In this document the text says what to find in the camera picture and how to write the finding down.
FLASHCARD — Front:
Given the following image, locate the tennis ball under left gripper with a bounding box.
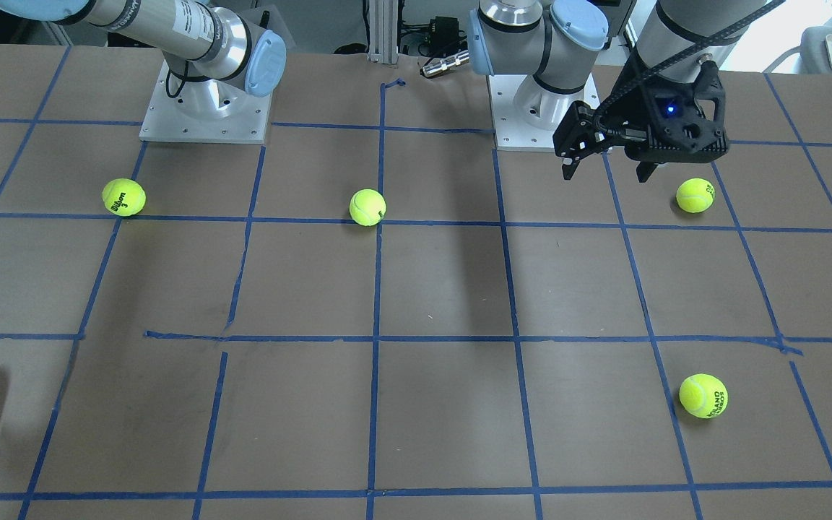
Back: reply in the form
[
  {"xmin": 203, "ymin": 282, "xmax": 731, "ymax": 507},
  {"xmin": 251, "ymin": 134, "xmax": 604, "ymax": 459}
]
[{"xmin": 675, "ymin": 178, "xmax": 716, "ymax": 215}]

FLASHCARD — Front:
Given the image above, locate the centre tennis ball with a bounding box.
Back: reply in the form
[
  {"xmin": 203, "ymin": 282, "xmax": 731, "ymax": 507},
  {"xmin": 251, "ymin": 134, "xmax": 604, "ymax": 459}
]
[{"xmin": 679, "ymin": 374, "xmax": 729, "ymax": 419}]

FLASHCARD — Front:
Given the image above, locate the far tennis ball near edge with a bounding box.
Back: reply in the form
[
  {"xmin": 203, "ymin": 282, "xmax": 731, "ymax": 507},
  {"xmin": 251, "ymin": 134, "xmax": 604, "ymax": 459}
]
[{"xmin": 101, "ymin": 178, "xmax": 147, "ymax": 217}]

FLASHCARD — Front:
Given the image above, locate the metal cylinder connector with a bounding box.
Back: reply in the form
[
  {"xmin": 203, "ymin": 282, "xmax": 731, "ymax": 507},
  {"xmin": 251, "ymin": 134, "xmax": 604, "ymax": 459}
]
[{"xmin": 419, "ymin": 49, "xmax": 471, "ymax": 79}]

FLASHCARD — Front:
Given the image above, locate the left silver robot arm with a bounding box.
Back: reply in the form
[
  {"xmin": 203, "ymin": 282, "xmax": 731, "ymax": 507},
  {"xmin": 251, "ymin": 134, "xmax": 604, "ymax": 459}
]
[{"xmin": 467, "ymin": 1, "xmax": 779, "ymax": 182}]

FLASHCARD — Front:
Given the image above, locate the aluminium frame post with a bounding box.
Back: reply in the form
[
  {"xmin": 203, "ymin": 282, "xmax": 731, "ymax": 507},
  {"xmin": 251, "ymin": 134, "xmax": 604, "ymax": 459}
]
[{"xmin": 365, "ymin": 0, "xmax": 400, "ymax": 68}]

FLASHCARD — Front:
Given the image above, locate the tennis ball near base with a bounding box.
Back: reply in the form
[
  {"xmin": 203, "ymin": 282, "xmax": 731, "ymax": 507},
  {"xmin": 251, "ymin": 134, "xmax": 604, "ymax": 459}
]
[{"xmin": 349, "ymin": 188, "xmax": 387, "ymax": 227}]

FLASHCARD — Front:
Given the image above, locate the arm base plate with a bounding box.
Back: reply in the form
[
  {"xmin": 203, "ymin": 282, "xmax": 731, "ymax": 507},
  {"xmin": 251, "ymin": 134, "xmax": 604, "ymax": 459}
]
[
  {"xmin": 487, "ymin": 74, "xmax": 600, "ymax": 154},
  {"xmin": 139, "ymin": 63, "xmax": 273, "ymax": 145}
]

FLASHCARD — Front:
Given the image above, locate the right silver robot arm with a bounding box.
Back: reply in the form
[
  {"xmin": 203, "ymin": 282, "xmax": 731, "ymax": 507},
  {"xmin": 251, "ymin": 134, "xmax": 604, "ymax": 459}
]
[{"xmin": 0, "ymin": 1, "xmax": 287, "ymax": 98}]

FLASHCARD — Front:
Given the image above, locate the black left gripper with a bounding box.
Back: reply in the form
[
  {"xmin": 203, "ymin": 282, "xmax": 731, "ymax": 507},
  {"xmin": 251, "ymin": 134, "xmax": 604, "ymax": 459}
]
[{"xmin": 552, "ymin": 61, "xmax": 729, "ymax": 183}]

